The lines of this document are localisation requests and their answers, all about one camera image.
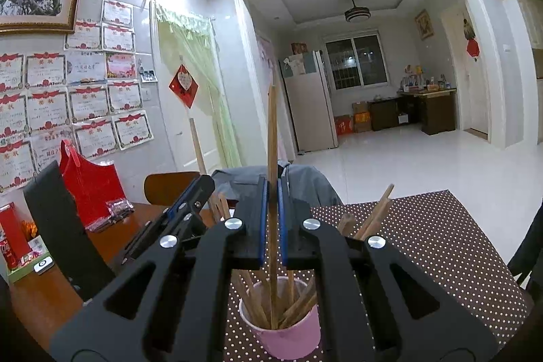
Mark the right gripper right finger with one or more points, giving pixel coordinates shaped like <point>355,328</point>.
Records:
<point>374,304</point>

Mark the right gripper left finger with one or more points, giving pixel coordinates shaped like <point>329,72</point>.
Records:
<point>171,303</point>

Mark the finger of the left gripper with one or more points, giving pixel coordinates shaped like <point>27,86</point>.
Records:
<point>193,198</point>
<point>185,224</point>

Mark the wooden chopstick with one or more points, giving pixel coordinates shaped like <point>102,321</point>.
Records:
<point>272,204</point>
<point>373,223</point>
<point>301,307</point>
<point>213,201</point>

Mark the brown wooden chair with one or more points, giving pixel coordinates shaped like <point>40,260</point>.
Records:
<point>163,189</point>

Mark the white smartphone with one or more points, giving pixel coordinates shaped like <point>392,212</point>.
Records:
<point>43,265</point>

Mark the clear plastic packet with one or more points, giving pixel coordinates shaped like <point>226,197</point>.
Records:
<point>117,210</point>

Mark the red gift bag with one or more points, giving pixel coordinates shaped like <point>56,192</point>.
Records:
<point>92,186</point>

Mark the wooden chopstick in cup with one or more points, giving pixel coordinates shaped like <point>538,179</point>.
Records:
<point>301,307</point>
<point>373,223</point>

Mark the pink cylindrical cup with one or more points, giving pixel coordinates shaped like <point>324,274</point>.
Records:
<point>293,343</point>

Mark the brown polka dot tablecloth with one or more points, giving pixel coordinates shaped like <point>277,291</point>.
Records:
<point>438,234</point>

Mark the red diamond door decoration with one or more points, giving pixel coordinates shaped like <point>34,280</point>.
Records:
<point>184,86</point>

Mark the grey jacket on chair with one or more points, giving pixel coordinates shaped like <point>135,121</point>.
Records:
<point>304,181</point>

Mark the white refrigerator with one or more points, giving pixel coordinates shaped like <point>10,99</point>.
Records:
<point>309,99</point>

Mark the dark jacket on chair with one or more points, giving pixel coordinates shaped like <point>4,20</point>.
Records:
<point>526,262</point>

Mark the green sheer curtain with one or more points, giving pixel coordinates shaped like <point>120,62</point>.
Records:
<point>188,41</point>

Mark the red cardboard box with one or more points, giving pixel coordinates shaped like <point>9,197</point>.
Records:
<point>344,125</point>

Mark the dark wooden desk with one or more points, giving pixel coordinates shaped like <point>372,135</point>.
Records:
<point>433,111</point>

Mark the window with bars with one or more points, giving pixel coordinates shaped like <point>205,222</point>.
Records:
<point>357,61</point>

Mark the ceiling lamp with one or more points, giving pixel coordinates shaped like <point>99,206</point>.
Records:
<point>357,13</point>

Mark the small framed picture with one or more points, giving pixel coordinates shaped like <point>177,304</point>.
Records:
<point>424,25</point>

